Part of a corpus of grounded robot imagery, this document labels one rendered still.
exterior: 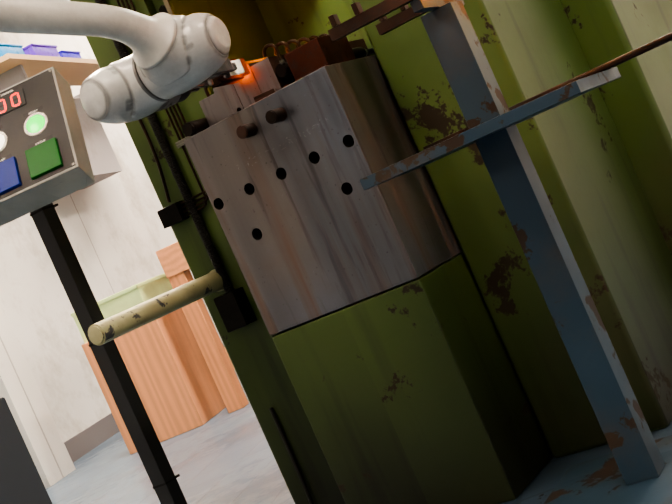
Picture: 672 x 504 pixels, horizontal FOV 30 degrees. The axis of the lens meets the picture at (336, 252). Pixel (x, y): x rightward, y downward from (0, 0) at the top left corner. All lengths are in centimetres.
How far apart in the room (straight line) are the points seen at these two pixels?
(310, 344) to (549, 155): 61
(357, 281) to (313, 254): 11
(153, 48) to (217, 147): 49
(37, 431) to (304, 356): 410
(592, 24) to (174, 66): 109
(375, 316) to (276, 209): 30
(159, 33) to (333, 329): 74
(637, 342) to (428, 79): 67
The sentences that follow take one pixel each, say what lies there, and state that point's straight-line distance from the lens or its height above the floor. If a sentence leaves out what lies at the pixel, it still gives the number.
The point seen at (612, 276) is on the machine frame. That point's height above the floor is 31.
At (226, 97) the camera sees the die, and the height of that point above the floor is 96.
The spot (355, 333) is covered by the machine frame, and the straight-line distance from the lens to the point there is 252.
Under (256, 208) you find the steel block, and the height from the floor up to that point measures 72.
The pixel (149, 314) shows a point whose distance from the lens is 266.
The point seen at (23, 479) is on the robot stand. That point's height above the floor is 49.
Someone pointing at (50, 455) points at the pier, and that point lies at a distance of 662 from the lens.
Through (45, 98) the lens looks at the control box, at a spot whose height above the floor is 114.
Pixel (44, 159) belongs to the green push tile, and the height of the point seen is 100.
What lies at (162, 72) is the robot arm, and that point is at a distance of 216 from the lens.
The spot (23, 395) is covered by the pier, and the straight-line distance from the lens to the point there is 660.
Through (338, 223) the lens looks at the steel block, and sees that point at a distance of 247.
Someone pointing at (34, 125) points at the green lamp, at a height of 109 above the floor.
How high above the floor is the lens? 63
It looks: 1 degrees down
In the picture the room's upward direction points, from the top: 24 degrees counter-clockwise
